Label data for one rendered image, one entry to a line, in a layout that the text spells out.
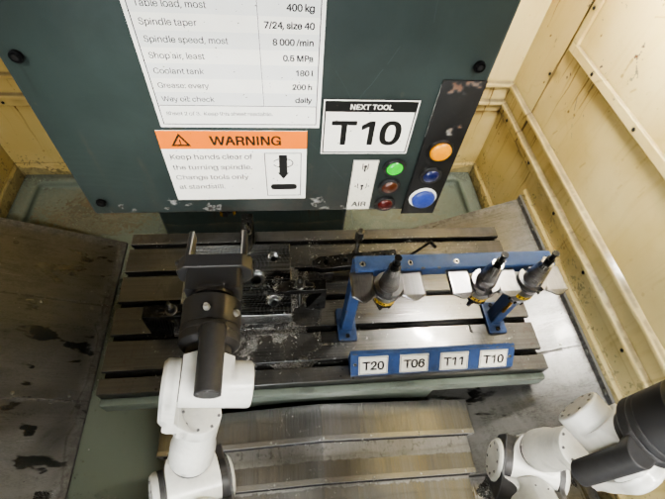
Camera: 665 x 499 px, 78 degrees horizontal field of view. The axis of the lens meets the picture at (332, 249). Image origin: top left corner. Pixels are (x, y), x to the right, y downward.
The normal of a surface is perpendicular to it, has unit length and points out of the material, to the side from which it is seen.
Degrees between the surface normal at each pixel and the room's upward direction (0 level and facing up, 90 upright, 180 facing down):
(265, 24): 90
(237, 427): 8
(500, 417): 24
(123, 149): 90
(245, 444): 7
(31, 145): 90
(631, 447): 16
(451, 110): 90
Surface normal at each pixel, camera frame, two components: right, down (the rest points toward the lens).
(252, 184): 0.08, 0.82
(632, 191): -0.99, 0.03
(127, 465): 0.07, -0.57
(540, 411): -0.34, -0.50
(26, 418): 0.47, -0.54
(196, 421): 0.29, -0.77
